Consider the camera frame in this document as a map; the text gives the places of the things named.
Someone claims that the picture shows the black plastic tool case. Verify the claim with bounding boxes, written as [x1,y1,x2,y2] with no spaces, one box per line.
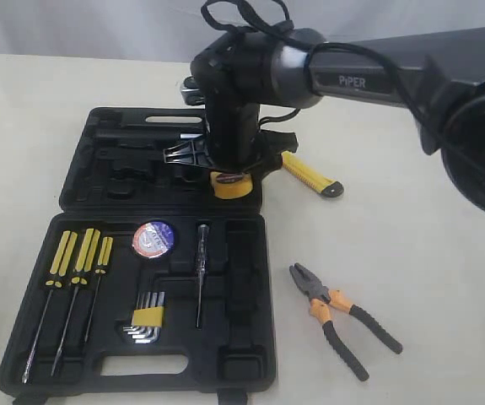
[0,107,277,404]

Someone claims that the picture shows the large yellow black screwdriver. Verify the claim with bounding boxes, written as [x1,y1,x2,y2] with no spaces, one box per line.
[21,230,78,384]

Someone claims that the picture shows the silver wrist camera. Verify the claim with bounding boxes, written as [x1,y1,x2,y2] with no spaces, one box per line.
[180,76,204,106]

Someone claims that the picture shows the yellow tape measure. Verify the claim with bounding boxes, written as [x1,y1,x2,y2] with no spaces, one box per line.
[210,171,253,200]

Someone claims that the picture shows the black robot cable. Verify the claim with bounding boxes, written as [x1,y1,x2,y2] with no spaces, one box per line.
[201,0,485,199]

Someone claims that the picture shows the orange black handled pliers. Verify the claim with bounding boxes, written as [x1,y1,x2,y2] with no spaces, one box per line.
[288,262,404,382]

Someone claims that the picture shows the claw hammer black handle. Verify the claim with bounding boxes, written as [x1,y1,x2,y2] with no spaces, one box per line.
[89,123,204,148]

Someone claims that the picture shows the yellow utility knife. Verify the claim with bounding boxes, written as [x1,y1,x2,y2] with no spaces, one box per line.
[282,151,344,198]

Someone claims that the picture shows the clear tester screwdriver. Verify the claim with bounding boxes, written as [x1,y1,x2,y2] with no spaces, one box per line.
[196,224,209,328]

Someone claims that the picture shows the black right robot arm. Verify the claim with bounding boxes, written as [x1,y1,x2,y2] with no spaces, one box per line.
[164,22,485,212]

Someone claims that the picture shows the hex key set yellow holder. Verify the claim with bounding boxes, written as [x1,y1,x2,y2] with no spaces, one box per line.
[122,291,165,344]

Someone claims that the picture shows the small yellow black screwdriver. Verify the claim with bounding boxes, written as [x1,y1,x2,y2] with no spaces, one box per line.
[84,236,114,343]

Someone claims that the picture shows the black electrical tape roll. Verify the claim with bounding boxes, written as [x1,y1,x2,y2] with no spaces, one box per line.
[132,220,175,260]

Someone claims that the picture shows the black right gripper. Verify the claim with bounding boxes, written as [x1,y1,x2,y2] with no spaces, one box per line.
[164,103,299,173]

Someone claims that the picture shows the medium yellow black screwdriver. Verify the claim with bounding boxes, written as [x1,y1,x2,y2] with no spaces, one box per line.
[51,228,100,376]

